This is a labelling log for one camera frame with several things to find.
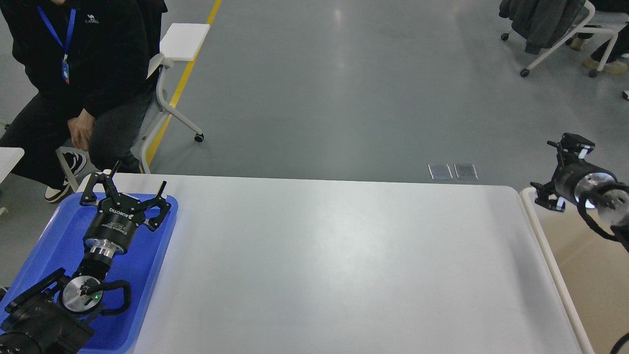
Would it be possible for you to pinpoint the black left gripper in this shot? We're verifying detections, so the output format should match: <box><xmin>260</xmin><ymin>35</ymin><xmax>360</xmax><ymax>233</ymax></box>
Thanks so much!
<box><xmin>80</xmin><ymin>161</ymin><xmax>172</xmax><ymax>255</ymax></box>

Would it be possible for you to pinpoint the blue lanyard with badge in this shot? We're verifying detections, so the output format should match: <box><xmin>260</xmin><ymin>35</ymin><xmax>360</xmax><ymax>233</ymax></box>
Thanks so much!
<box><xmin>36</xmin><ymin>5</ymin><xmax>77</xmax><ymax>85</ymax></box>

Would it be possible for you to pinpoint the metal floor plate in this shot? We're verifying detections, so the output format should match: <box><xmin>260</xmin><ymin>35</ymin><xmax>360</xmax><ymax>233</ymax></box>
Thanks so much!
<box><xmin>428</xmin><ymin>163</ymin><xmax>453</xmax><ymax>180</ymax></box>
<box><xmin>454</xmin><ymin>163</ymin><xmax>478</xmax><ymax>181</ymax></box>

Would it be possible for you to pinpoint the white chair with tablet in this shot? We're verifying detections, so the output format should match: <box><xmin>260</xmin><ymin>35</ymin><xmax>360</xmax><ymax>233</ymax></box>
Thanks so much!
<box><xmin>24</xmin><ymin>23</ymin><xmax>211</xmax><ymax>190</ymax></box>

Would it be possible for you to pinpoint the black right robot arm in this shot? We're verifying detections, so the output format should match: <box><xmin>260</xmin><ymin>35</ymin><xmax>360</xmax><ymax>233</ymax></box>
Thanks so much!
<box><xmin>521</xmin><ymin>133</ymin><xmax>629</xmax><ymax>354</ymax></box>

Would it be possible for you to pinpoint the beige plastic bin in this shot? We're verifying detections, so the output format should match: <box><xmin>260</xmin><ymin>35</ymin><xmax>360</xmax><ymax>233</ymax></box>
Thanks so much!
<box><xmin>520</xmin><ymin>187</ymin><xmax>629</xmax><ymax>354</ymax></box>

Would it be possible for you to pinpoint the seated person's hand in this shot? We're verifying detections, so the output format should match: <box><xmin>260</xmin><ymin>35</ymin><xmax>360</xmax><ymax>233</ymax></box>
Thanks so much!
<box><xmin>67</xmin><ymin>109</ymin><xmax>96</xmax><ymax>151</ymax></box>

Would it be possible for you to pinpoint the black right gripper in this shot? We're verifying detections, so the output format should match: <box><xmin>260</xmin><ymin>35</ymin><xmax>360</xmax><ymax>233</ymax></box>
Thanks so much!
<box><xmin>530</xmin><ymin>132</ymin><xmax>617</xmax><ymax>212</ymax></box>

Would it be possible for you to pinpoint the white chair with grey coat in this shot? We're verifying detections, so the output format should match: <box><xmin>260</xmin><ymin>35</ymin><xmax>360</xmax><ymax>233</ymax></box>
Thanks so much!
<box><xmin>499</xmin><ymin>0</ymin><xmax>628</xmax><ymax>78</ymax></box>

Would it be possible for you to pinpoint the right metal floor plate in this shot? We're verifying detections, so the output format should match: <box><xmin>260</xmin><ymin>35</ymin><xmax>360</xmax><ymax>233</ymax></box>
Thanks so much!
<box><xmin>454</xmin><ymin>163</ymin><xmax>478</xmax><ymax>181</ymax></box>

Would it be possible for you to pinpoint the seated person in black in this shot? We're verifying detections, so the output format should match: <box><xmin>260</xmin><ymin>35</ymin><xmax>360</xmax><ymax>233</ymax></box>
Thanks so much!
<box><xmin>1</xmin><ymin>0</ymin><xmax>167</xmax><ymax>204</ymax></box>

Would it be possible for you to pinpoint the left metal floor plate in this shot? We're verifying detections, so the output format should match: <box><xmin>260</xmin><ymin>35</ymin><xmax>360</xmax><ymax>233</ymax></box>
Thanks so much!
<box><xmin>428</xmin><ymin>163</ymin><xmax>453</xmax><ymax>180</ymax></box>

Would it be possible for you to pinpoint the white side table corner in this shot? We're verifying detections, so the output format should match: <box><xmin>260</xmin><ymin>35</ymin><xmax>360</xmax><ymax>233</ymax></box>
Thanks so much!
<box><xmin>0</xmin><ymin>147</ymin><xmax>25</xmax><ymax>183</ymax></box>

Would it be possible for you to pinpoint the blue plastic tray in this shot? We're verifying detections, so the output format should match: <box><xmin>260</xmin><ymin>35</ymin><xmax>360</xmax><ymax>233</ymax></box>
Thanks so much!
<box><xmin>0</xmin><ymin>192</ymin><xmax>179</xmax><ymax>354</ymax></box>

